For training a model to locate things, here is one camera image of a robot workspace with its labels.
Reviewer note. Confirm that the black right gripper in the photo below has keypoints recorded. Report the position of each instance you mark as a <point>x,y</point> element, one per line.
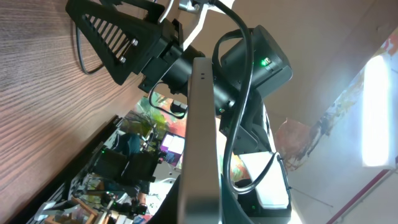
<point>126,44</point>

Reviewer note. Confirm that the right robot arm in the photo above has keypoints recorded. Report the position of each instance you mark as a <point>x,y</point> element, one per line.
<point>231,171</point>

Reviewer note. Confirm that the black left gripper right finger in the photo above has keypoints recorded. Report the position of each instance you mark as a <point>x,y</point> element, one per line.
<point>232,211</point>

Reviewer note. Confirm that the Galaxy smartphone with cyan screen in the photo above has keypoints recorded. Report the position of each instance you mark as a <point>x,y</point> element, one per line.
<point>199,197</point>

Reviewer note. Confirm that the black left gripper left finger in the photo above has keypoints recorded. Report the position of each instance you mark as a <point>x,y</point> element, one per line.
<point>167,212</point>

